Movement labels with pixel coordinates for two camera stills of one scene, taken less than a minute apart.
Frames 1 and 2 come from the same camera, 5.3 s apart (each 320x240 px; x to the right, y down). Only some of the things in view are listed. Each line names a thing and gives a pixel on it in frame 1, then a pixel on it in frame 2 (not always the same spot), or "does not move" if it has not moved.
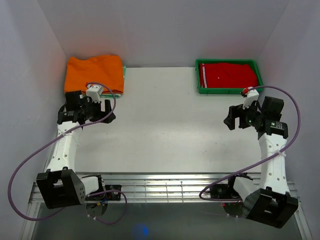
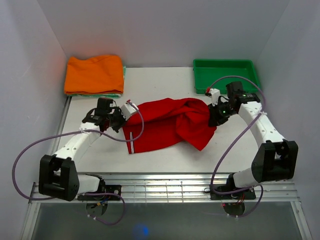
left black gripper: (101, 114) -> (118, 111)
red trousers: (227, 75) -> (167, 121)
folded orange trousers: (106, 71) does not move
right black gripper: (235, 111) -> (214, 119)
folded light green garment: (117, 95) does not move
